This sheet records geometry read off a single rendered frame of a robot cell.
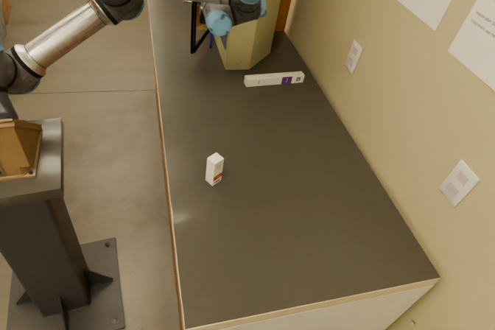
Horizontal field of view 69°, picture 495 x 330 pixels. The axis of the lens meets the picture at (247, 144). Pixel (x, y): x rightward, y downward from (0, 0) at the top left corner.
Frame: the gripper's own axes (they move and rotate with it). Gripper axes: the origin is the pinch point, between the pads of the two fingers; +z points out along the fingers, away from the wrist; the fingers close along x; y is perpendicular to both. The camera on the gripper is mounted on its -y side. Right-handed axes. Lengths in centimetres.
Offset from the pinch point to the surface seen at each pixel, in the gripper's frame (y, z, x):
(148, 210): -128, -7, 26
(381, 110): -17, -56, -54
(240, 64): -31.2, -3.8, -17.9
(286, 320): -42, -108, -8
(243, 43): -20.8, -3.8, -17.9
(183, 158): -34, -55, 13
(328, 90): -34, -21, -54
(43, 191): -34, -64, 53
